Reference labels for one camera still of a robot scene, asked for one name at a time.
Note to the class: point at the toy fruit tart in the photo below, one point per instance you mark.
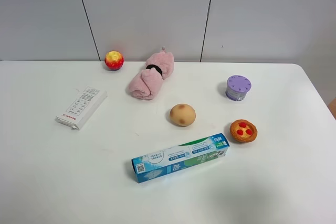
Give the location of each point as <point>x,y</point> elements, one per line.
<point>243,131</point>

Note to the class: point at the toy bread bun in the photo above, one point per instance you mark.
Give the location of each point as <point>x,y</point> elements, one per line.
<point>182,115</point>

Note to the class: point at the rolled pink towel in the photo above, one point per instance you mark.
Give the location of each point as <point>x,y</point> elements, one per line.
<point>148,82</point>

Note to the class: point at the blue green toothpaste box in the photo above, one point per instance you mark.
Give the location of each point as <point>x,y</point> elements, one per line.
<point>176,158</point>

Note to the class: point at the red yellow toy ball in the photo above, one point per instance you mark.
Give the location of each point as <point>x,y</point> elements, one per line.
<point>114,60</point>

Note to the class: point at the purple lidded round container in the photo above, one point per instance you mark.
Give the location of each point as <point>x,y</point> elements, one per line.
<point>237,87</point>

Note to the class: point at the white cardboard box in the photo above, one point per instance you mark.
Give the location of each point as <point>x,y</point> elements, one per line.
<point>83,107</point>

